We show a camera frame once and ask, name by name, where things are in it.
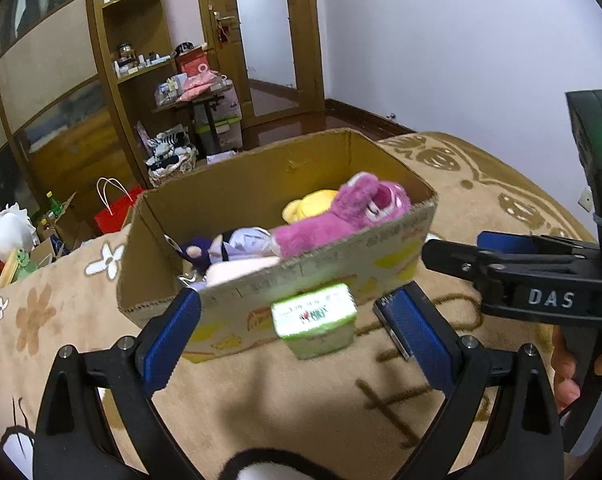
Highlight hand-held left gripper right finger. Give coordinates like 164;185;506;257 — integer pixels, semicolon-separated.
390;282;566;480

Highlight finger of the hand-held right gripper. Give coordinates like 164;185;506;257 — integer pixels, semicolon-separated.
478;231;599;257
421;238;514;288

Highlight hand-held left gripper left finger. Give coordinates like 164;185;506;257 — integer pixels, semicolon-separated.
32;287;204;480

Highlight pink cake roll plush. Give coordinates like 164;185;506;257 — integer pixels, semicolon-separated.
203;256;282;288

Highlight green tissue packet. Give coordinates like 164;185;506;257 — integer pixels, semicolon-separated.
271;282;358;360

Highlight pink plush bear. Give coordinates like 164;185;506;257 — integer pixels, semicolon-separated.
272;172;412;260

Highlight purple white-haired plush doll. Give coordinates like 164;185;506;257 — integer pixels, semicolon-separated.
178;226;277;263

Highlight yellow plush toy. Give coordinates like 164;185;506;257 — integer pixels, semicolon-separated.
282;189;341;223

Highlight person's right hand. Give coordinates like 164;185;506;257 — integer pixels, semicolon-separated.
551;322;602;413

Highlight red paper bag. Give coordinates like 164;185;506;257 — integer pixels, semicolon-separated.
95;177;146;235

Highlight cardboard box with bottles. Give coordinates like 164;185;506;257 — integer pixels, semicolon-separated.
36;192;94;261

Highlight black and white plush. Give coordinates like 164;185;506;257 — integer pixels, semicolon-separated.
218;449;332;480

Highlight wicker basket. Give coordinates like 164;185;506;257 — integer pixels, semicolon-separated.
147;147;199;188

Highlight green frog toy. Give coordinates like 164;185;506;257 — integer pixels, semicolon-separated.
0;247;38;288

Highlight large white-haired plush doll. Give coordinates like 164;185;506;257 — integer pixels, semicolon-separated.
0;202;38;261

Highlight zebra striped plush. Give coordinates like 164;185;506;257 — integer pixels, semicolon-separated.
148;130;189;158

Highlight translucent storage bin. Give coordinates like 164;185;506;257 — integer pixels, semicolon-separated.
193;87;243;153

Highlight small dark side table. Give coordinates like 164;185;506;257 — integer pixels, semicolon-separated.
153;87;227;156

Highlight clear plastic box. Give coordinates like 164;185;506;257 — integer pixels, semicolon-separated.
155;75;187;106

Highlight pink packages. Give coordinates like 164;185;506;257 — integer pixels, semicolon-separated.
177;69;221;102

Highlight wooden door with glass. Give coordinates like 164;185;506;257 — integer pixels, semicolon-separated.
193;0;327;128

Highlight red box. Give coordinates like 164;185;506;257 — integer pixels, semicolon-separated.
176;47;209;75

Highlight wooden wardrobe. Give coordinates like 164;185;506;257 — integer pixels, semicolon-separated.
0;0;182;281

